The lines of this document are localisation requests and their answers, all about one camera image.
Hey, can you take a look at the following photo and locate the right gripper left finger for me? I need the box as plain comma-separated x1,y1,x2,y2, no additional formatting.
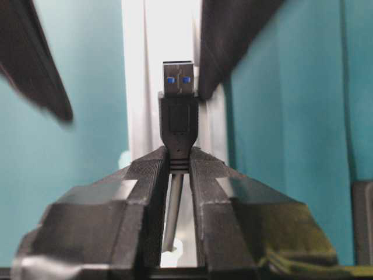
11,147,168,279

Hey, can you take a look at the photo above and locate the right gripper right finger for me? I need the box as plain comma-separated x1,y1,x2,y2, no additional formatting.
190,148,341,279

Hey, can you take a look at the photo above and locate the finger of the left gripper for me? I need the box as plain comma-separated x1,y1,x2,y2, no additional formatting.
198,0,284,100
1,1,73,123

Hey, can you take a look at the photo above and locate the black USB cable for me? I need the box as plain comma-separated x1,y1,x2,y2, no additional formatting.
158,60,199,253

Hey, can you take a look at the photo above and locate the aluminium extrusion rail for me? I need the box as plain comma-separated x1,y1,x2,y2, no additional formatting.
119,1,229,267

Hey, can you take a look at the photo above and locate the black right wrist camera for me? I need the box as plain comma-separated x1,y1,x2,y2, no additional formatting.
352,180,372,265

